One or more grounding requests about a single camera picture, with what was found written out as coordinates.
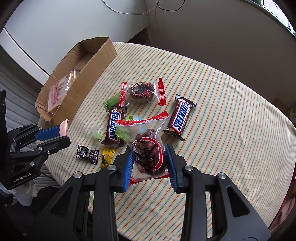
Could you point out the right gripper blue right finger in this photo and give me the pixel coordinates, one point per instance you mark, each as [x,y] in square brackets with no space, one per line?
[175,165]

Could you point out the pink candy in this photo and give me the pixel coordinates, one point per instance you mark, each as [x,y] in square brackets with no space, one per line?
[63,128]

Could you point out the packaged sliced bread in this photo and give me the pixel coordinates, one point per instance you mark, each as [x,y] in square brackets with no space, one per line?
[59,90]

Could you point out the open cardboard box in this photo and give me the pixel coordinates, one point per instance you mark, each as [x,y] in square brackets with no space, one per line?
[90,58]

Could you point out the Snickers bar near box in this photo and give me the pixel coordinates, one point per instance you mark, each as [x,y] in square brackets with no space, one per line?
[111,139]

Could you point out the white cabinet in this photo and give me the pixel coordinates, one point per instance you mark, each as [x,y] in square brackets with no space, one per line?
[40,33]

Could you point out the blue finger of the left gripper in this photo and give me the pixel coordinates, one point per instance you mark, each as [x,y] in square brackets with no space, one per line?
[43,135]
[53,146]

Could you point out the red dates snack bag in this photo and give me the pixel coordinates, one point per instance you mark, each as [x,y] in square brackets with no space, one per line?
[134,93]

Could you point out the light green round candy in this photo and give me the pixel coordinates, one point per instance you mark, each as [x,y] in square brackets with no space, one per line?
[133,118]

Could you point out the Snickers bar far right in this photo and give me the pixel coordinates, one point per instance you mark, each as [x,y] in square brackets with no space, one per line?
[180,116]

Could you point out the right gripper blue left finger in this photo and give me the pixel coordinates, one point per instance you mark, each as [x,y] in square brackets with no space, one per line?
[127,172]

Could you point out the clear wrapped green candy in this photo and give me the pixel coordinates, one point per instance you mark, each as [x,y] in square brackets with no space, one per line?
[96,134]

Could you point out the white gloved left hand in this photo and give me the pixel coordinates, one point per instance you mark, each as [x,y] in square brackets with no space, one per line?
[23,194]

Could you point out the black patterned candy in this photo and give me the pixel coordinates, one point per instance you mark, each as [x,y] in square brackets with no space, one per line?
[87,154]

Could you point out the yellow wrapped candy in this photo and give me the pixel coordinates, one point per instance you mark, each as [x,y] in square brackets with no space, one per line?
[107,157]

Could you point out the red-trimmed dates snack bag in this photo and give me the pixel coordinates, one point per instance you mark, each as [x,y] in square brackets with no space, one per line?
[147,149]

